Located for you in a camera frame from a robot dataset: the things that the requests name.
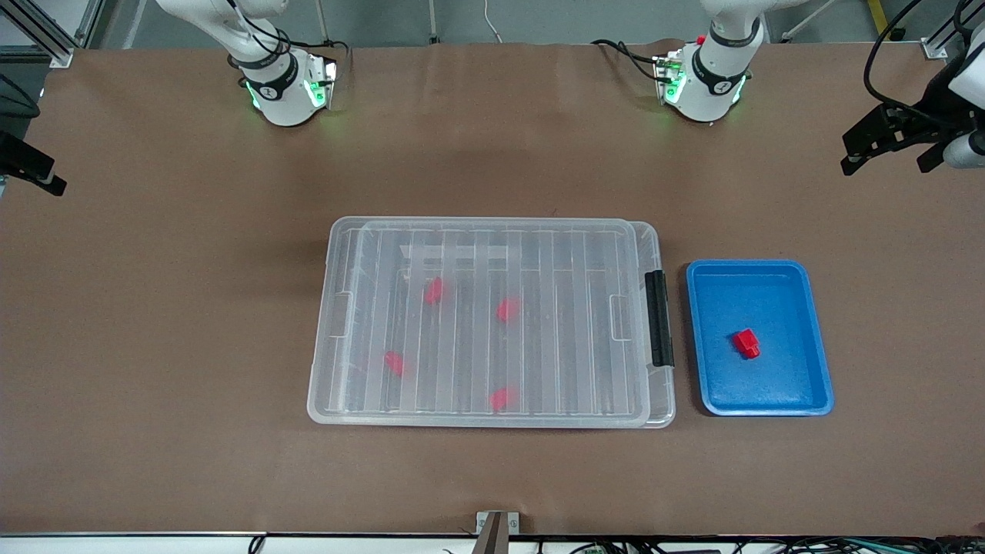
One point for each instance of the red block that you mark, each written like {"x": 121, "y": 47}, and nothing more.
{"x": 394, "y": 363}
{"x": 502, "y": 398}
{"x": 746, "y": 343}
{"x": 507, "y": 309}
{"x": 435, "y": 290}

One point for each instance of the clear ribbed plastic lid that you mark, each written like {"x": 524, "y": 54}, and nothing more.
{"x": 477, "y": 261}

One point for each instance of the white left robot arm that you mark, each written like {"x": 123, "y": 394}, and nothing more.
{"x": 712, "y": 73}

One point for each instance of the clear plastic storage box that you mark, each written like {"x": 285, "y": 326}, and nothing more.
{"x": 662, "y": 400}

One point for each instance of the blue plastic tray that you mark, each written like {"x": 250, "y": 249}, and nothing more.
{"x": 758, "y": 385}

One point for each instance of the aluminium frame profile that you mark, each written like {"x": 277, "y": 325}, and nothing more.
{"x": 46, "y": 35}
{"x": 943, "y": 38}

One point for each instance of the white table edge rail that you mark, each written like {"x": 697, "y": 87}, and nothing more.
{"x": 154, "y": 545}

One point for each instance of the metal table edge bracket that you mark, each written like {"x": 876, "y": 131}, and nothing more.
{"x": 496, "y": 527}

